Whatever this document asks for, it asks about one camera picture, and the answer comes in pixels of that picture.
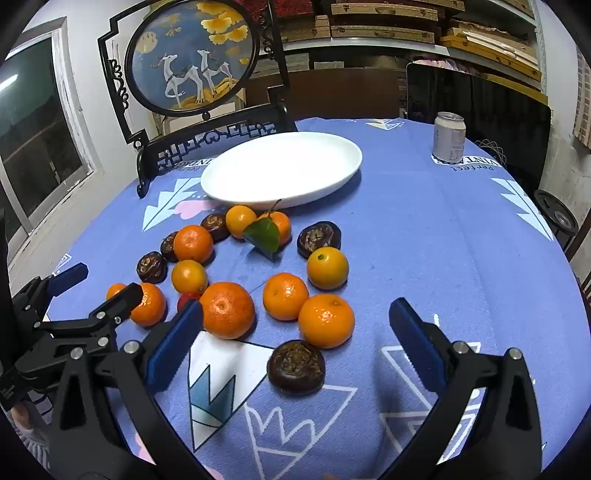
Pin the shelf with wooden boxes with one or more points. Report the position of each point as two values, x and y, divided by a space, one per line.
383 27

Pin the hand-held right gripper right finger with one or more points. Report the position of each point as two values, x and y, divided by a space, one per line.
418 346

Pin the small red fruit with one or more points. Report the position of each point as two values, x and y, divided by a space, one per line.
185 302

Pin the round deer screen black frame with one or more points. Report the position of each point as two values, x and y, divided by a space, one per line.
184 60

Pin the silver drink can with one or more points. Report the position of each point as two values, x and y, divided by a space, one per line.
449 138

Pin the mandarin with green leaf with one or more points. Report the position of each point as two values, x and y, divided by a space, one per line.
281 224

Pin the window with white frame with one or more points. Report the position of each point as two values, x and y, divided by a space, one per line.
32 129

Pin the person's left forearm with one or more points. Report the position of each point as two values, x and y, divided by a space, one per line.
34 406

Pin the black round disc object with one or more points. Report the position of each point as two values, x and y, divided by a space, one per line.
556 214

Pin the white oval plate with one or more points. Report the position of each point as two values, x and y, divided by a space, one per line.
277 170

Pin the large orange mandarin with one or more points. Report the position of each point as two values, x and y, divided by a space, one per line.
227 310

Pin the brown wooden board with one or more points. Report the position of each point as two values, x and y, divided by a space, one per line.
332 92

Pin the small yellowish mandarin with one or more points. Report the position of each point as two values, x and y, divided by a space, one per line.
241 220
189 277

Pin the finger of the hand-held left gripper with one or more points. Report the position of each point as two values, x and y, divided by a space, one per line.
69 276
122 302

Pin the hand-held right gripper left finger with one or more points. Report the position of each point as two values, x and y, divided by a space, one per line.
178 344

